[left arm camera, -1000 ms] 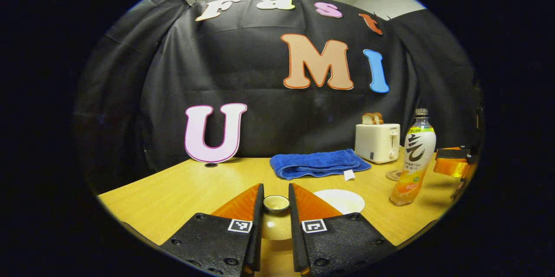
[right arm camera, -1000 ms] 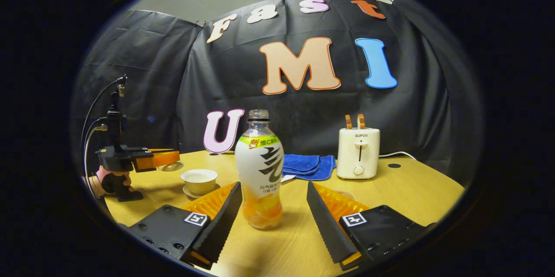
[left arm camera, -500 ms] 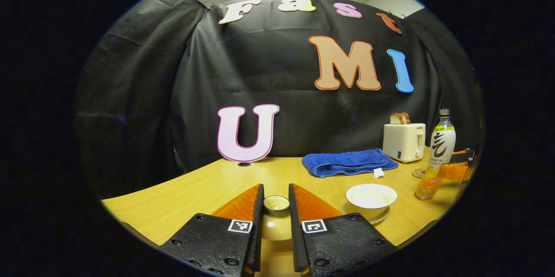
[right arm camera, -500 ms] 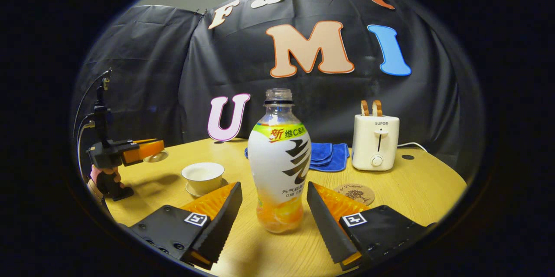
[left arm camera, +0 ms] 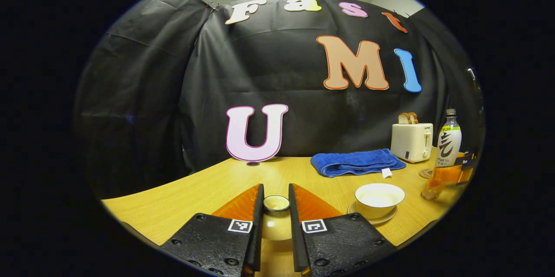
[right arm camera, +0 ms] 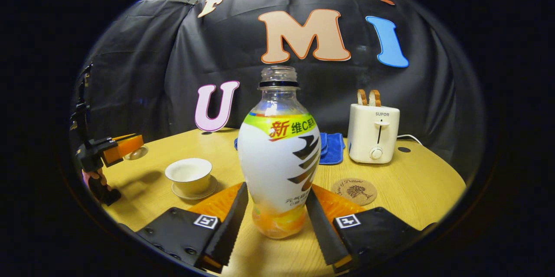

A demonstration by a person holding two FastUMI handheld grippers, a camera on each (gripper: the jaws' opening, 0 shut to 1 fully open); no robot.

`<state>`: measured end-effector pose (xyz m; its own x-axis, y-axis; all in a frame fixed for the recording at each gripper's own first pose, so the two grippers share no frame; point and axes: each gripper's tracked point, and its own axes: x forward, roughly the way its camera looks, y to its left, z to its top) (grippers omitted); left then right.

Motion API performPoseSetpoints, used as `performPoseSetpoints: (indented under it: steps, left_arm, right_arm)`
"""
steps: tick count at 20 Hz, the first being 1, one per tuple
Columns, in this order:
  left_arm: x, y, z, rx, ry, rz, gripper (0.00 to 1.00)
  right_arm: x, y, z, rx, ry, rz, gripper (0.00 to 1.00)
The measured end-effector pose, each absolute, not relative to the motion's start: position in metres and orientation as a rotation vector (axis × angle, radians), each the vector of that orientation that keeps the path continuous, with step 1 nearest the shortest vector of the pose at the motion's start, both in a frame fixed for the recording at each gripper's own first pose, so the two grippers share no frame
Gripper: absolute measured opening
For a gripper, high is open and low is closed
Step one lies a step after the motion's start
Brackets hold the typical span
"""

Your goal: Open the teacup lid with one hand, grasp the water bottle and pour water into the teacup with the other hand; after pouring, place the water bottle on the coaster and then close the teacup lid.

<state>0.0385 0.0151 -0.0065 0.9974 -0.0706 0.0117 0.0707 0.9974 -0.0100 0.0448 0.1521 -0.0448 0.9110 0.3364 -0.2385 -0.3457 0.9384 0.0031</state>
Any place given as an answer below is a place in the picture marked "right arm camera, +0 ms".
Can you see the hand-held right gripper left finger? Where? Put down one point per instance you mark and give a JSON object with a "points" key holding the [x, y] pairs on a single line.
{"points": [[225, 229]]}

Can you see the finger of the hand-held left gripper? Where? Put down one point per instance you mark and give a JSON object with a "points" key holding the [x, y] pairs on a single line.
{"points": [[128, 146]]}

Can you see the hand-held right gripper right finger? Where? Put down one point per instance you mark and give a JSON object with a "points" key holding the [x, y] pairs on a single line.
{"points": [[323, 229]]}

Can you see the pale yellow teacup lid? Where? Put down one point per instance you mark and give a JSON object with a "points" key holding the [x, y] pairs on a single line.
{"points": [[138, 154]]}

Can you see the round cork coaster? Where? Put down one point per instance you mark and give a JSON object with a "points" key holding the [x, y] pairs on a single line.
{"points": [[353, 191]]}

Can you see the pale yellow teacup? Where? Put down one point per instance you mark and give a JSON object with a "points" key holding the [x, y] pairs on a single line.
{"points": [[188, 175]]}

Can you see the white label water bottle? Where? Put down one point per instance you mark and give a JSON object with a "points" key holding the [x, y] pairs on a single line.
{"points": [[273, 164]]}

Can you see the pale yellow saucer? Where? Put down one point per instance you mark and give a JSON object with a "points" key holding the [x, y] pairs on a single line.
{"points": [[208, 191]]}

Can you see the blue towel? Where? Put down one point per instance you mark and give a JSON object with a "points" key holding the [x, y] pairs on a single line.
{"points": [[331, 149]]}

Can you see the black backdrop cloth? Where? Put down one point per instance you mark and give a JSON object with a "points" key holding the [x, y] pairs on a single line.
{"points": [[173, 73]]}

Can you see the white toaster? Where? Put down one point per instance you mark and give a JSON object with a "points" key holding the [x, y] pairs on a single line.
{"points": [[373, 134]]}

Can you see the toast slice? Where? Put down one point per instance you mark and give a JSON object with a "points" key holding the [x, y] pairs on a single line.
{"points": [[375, 98], [362, 97]]}

